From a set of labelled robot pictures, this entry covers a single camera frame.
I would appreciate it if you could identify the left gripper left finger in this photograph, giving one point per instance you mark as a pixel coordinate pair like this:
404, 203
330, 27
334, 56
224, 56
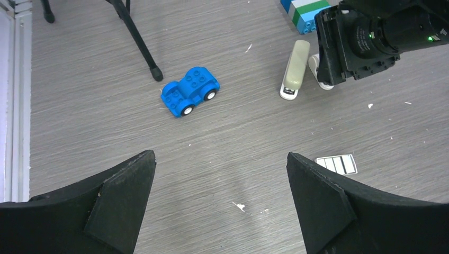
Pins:
99, 214

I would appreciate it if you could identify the staple tray with staples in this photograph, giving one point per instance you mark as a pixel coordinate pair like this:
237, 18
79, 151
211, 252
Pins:
340, 164

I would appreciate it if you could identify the blue toy car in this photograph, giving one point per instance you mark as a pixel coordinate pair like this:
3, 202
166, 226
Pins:
197, 86

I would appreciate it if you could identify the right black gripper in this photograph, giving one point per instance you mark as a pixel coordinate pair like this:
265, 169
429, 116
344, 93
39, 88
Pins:
351, 45

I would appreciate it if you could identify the black music stand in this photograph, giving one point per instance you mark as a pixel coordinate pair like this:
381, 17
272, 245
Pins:
70, 32

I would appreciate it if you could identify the blue green brick stack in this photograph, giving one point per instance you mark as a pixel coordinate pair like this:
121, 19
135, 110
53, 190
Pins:
302, 13

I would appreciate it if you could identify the beige white stapler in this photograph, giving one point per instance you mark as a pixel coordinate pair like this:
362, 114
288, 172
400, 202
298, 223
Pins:
294, 74

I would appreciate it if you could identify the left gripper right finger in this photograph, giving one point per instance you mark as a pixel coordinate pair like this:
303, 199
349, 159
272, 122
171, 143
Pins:
340, 215

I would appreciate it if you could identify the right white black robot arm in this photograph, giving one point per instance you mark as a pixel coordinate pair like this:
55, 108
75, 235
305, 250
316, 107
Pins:
409, 25

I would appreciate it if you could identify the white staple remover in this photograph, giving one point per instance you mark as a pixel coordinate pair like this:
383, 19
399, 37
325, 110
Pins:
313, 63

